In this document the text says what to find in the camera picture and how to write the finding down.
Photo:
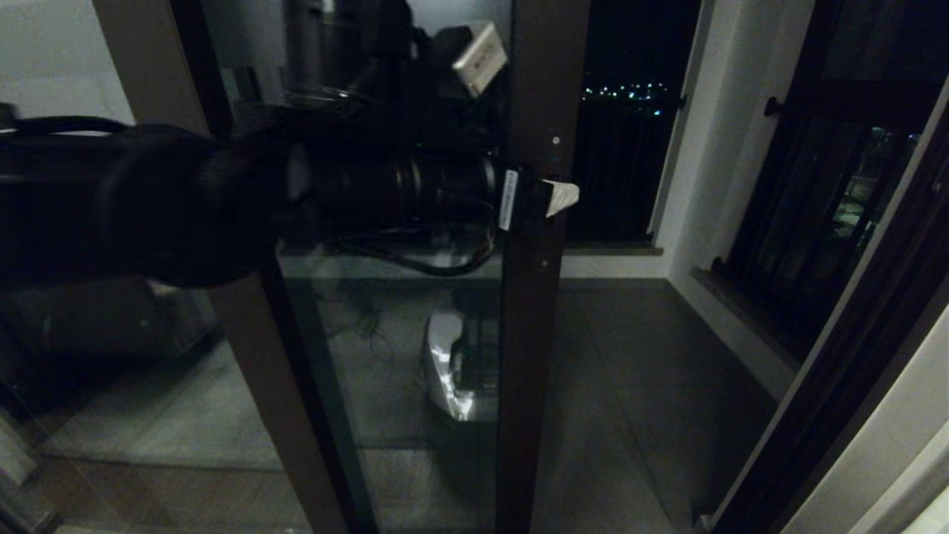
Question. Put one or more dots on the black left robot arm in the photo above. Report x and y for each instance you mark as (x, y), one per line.
(148, 200)

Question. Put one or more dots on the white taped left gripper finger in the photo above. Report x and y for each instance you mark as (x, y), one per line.
(561, 196)

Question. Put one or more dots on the brown framed fixed glass panel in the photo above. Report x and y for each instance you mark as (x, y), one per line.
(256, 334)

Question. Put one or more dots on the black balcony railing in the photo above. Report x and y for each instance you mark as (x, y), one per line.
(630, 170)

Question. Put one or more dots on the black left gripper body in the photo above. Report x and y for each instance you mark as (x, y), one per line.
(460, 189)

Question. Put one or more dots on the black barred window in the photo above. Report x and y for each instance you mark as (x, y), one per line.
(815, 185)

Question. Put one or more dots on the brown framed sliding glass door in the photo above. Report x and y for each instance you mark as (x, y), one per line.
(534, 334)

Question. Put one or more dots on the stone window sill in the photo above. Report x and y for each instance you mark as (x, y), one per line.
(741, 315)

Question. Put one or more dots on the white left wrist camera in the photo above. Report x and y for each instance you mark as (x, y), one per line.
(480, 59)

